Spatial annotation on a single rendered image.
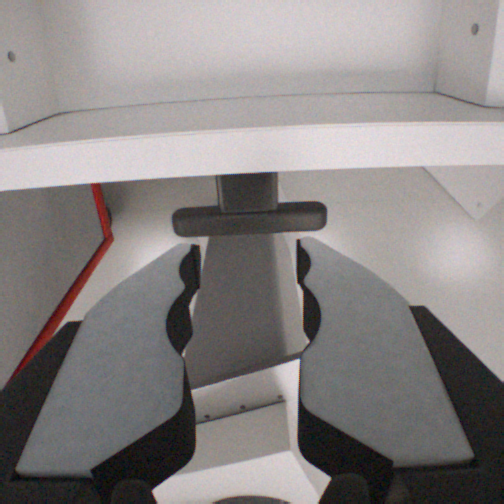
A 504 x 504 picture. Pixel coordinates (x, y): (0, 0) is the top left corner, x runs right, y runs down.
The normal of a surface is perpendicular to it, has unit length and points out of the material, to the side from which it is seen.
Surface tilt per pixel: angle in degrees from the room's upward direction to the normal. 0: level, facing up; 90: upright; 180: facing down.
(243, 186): 0
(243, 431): 90
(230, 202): 0
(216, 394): 0
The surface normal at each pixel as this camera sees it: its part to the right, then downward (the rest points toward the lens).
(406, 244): 0.01, 0.50
